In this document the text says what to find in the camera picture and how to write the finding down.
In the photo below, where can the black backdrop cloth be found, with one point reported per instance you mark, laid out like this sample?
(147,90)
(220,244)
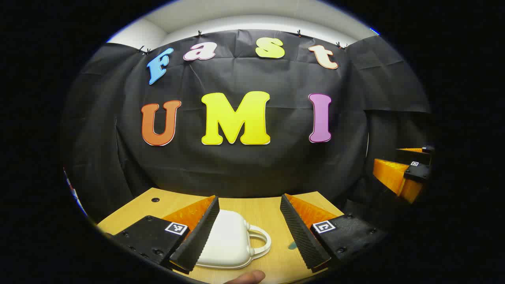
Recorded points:
(244,165)

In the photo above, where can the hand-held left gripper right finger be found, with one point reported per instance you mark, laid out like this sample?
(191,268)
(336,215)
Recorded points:
(302,236)

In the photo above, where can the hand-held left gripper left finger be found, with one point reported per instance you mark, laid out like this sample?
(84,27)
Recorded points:
(199,240)

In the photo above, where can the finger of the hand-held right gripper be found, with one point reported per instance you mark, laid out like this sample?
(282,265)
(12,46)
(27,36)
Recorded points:
(418,173)
(414,156)

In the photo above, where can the white suitcase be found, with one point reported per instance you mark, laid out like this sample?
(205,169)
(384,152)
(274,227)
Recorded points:
(229,240)

